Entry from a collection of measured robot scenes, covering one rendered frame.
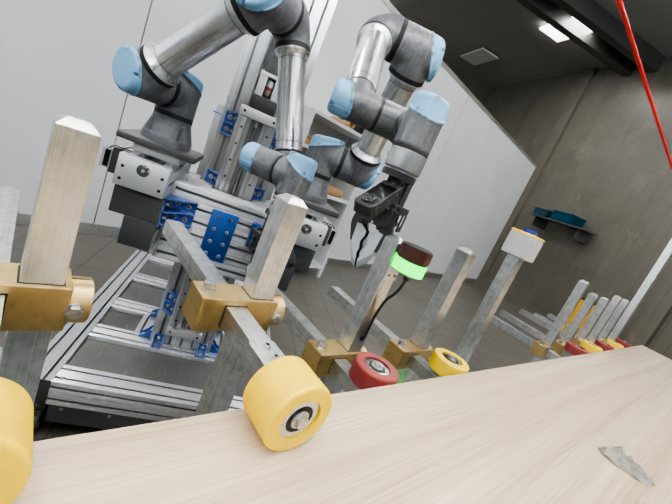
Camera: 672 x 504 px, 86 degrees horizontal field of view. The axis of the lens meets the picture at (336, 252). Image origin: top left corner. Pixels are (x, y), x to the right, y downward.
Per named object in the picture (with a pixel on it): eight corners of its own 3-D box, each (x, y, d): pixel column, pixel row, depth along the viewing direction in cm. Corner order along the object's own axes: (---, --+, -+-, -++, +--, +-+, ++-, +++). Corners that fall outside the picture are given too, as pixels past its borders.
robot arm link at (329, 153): (301, 164, 136) (314, 129, 133) (334, 178, 138) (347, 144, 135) (300, 165, 124) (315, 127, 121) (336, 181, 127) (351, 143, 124)
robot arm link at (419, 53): (334, 166, 139) (404, 12, 103) (369, 181, 142) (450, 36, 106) (330, 183, 130) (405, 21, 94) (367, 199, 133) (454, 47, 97)
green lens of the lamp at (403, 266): (384, 262, 65) (389, 251, 65) (404, 266, 69) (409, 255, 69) (408, 277, 61) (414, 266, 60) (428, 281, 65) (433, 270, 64)
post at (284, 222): (177, 457, 61) (278, 189, 50) (198, 452, 63) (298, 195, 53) (183, 475, 58) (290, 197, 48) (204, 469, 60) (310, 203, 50)
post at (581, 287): (523, 373, 161) (580, 278, 151) (526, 372, 163) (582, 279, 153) (530, 378, 158) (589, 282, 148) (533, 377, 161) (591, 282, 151)
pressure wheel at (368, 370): (322, 404, 64) (348, 349, 62) (354, 398, 69) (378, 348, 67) (350, 439, 58) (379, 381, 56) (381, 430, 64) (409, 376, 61)
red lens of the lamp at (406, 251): (390, 249, 65) (395, 238, 64) (410, 254, 69) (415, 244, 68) (415, 264, 60) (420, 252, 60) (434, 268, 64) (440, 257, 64)
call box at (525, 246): (498, 251, 101) (512, 226, 99) (508, 255, 106) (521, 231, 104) (521, 262, 96) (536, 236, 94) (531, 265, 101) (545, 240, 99)
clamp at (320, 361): (297, 361, 69) (307, 339, 68) (347, 358, 78) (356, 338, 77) (313, 380, 65) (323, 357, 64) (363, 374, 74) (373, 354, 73)
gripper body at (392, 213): (399, 236, 78) (423, 183, 75) (384, 234, 71) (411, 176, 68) (370, 221, 81) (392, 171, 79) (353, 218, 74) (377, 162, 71)
